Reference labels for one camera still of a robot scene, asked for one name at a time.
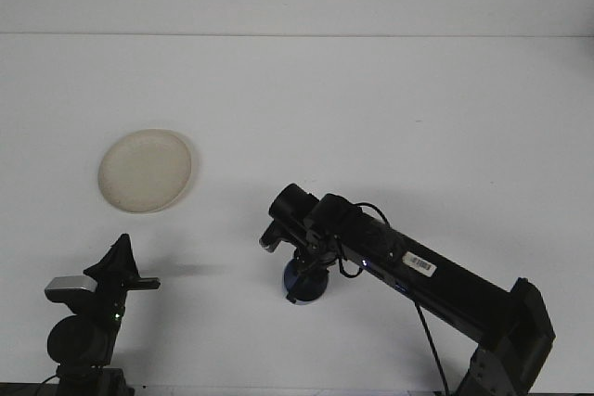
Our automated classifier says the pale blue cup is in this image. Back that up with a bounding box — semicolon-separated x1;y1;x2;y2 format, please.
282;259;331;308

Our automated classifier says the pale round plate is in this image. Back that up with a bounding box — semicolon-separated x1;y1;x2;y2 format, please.
97;128;199;215

